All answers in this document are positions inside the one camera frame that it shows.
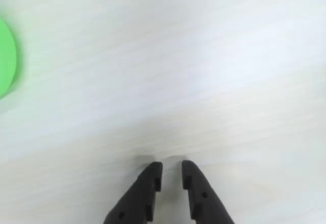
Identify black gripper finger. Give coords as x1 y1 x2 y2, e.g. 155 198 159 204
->
181 160 235 224
102 161 164 224

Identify green round toy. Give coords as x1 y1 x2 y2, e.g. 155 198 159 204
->
0 17 18 99

